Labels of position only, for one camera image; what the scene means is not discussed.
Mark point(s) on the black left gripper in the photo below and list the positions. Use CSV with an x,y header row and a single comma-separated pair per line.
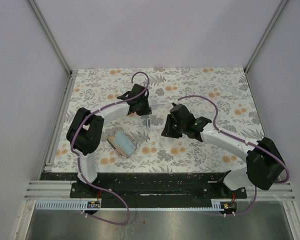
x,y
146,110

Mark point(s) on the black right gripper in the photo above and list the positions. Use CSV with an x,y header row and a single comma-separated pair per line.
x,y
167,131

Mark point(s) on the left aluminium frame post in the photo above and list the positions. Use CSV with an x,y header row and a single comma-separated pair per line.
x,y
48,33

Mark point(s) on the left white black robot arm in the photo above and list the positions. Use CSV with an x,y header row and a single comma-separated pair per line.
x,y
85,133

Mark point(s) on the floral pattern table mat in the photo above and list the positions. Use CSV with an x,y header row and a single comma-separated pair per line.
x,y
212,92

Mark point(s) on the light blue cleaning cloth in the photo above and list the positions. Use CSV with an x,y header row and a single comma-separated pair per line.
x,y
124,143

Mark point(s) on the aluminium frame post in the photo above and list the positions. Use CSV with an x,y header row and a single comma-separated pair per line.
x,y
266,34
48,33

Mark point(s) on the right aluminium frame post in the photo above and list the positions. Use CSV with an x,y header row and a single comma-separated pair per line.
x,y
266,34

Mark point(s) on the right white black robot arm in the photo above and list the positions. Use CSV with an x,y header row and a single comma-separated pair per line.
x,y
264,163

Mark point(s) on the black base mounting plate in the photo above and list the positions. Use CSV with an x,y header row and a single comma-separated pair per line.
x,y
192,187

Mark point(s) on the white slotted cable duct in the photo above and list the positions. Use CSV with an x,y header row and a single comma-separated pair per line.
x,y
144,205

